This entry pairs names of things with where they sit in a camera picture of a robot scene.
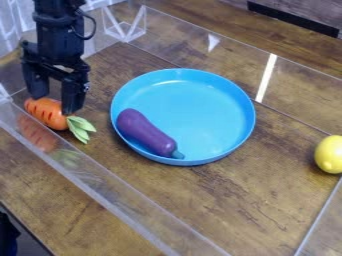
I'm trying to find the blue round plate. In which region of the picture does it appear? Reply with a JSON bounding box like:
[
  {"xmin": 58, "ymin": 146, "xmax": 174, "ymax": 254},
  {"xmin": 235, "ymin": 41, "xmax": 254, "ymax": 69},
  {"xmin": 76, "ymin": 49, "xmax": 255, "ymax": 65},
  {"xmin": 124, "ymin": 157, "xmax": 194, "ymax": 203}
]
[{"xmin": 110, "ymin": 68, "xmax": 257, "ymax": 166}]

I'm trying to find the orange toy carrot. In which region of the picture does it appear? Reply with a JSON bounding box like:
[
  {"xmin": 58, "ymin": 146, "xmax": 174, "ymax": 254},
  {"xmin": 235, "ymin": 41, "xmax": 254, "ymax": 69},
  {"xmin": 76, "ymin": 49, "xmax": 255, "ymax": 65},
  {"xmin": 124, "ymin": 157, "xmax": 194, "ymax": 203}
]
[{"xmin": 24, "ymin": 97, "xmax": 96, "ymax": 144}]

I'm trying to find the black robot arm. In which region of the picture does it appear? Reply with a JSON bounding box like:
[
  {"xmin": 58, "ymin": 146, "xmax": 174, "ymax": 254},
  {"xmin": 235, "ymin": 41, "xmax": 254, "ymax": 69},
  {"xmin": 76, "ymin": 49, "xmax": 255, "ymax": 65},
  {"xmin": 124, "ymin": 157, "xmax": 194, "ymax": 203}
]
[{"xmin": 20, "ymin": 0, "xmax": 96, "ymax": 115}]

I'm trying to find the yellow toy lemon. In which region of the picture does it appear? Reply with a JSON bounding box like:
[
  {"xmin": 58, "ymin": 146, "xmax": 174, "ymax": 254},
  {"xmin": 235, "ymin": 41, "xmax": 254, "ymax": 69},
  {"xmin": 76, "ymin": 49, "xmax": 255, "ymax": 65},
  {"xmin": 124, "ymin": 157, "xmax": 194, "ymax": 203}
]
[{"xmin": 314, "ymin": 135, "xmax": 342, "ymax": 174}]

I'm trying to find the black cable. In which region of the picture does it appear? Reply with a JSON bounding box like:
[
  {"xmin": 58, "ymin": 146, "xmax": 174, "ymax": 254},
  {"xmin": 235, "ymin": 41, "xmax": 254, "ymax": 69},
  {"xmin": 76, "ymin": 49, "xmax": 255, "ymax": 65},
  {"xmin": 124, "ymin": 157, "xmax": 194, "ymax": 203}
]
[{"xmin": 70, "ymin": 9, "xmax": 99, "ymax": 41}]

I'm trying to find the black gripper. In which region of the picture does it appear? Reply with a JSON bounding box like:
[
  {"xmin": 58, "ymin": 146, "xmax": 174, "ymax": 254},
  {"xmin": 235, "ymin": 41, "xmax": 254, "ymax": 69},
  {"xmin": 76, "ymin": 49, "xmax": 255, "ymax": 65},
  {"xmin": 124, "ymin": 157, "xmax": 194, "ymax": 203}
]
[{"xmin": 21, "ymin": 11, "xmax": 91, "ymax": 115}]

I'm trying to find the dark object bottom left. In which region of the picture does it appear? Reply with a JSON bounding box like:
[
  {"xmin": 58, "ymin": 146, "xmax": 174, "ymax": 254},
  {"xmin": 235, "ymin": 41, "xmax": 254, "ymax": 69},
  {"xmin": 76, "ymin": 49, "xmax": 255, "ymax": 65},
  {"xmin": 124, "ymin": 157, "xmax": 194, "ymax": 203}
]
[{"xmin": 0, "ymin": 211, "xmax": 20, "ymax": 256}]

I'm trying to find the white lattice curtain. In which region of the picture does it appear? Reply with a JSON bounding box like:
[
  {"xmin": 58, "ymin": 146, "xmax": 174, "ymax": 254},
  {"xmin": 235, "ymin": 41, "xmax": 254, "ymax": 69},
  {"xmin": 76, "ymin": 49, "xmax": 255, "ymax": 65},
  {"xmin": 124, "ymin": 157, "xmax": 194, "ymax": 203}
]
[{"xmin": 0, "ymin": 0, "xmax": 126, "ymax": 58}]

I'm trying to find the clear acrylic enclosure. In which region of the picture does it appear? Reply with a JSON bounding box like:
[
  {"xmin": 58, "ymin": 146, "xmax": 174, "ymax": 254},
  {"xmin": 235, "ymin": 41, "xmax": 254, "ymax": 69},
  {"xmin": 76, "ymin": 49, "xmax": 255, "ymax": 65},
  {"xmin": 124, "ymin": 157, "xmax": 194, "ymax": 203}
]
[{"xmin": 0, "ymin": 0, "xmax": 342, "ymax": 256}]

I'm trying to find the purple toy eggplant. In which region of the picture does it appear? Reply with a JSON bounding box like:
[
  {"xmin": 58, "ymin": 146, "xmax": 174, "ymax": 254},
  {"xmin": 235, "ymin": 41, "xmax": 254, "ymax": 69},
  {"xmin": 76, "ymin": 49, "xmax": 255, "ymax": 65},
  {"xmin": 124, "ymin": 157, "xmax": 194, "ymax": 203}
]
[{"xmin": 116, "ymin": 108, "xmax": 184, "ymax": 159}]

